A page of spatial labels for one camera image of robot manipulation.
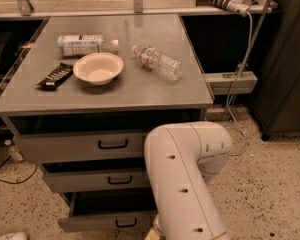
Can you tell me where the grey bottom drawer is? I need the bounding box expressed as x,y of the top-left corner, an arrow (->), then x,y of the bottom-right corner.
58,187 -> 157,233

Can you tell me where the grey drawer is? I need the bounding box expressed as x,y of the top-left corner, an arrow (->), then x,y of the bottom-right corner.
58,187 -> 157,233
40,157 -> 150,193
13,130 -> 147,163

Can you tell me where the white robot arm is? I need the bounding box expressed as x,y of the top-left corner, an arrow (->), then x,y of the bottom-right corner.
144,121 -> 232,240

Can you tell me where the grey middle drawer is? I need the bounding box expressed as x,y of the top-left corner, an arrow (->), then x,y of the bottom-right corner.
40,157 -> 150,193

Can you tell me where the grey top drawer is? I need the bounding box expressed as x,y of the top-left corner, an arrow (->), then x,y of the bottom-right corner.
13,130 -> 147,163

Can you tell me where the grey drawer cabinet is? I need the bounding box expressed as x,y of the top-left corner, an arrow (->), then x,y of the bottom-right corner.
0,13 -> 215,198

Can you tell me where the white shoe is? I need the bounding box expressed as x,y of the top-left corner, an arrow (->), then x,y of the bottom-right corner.
0,232 -> 28,240

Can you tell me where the clear plastic water bottle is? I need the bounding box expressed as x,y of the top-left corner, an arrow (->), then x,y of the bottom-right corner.
132,45 -> 182,82

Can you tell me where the white paper bowl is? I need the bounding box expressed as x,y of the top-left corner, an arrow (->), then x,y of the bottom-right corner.
73,53 -> 124,85

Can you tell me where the dark cabinet at right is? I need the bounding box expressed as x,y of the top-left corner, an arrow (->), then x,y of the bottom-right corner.
251,0 -> 300,141

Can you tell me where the black snack bar wrapper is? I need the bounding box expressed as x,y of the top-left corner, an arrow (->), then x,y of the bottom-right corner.
37,63 -> 73,90

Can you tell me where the white labelled bottle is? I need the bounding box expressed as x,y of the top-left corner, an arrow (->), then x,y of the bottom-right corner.
57,34 -> 119,57

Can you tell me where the white power strip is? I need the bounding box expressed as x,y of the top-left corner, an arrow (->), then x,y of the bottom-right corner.
206,0 -> 249,17

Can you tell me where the grey metal rail box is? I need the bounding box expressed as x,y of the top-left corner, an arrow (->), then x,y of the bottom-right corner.
205,71 -> 257,95

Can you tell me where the black floor cable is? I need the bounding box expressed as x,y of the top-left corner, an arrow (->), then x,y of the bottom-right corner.
0,155 -> 38,186

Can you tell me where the white power cable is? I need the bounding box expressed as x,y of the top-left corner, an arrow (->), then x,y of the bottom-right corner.
223,10 -> 255,158

